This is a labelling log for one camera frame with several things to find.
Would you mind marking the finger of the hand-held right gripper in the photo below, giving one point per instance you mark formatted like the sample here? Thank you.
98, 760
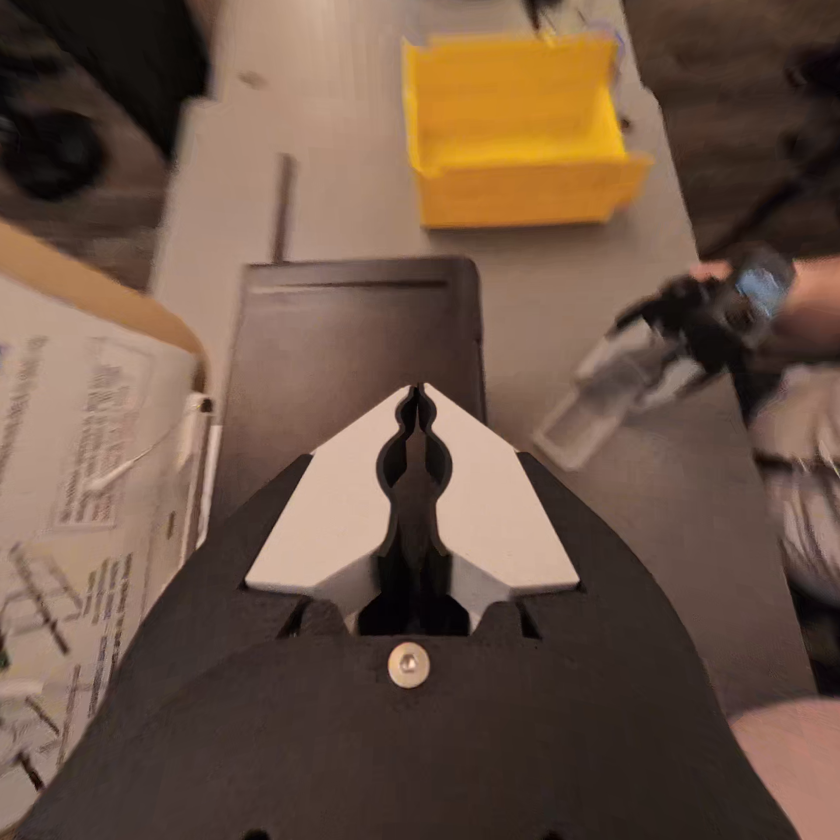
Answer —
630, 344
673, 387

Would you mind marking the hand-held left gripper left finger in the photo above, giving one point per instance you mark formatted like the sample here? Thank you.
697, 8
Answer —
328, 525

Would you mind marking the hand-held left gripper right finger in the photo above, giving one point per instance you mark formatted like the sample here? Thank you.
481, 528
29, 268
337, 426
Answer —
499, 518

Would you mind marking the clear plastic drawer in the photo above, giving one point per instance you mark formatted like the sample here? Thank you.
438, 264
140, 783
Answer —
590, 407

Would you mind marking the black organizer tray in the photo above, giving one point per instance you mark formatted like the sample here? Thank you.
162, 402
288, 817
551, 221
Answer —
354, 334

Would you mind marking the person's right forearm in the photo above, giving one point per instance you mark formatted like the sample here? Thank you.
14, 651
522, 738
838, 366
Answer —
814, 308

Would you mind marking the person's right hand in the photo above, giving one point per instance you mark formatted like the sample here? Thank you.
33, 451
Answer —
712, 270

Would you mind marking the person's light grey clothing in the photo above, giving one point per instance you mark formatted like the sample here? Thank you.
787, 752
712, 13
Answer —
804, 472

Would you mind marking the yellow plastic bin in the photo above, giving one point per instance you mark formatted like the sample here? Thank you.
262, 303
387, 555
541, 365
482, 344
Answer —
518, 131

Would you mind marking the cardboard box with printed paper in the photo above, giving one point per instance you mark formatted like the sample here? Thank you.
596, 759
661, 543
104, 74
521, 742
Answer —
72, 492

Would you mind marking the person's bare leg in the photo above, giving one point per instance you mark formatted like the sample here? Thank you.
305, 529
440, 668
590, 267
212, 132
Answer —
794, 768

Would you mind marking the dark blurred object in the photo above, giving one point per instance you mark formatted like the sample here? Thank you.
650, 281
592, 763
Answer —
65, 111

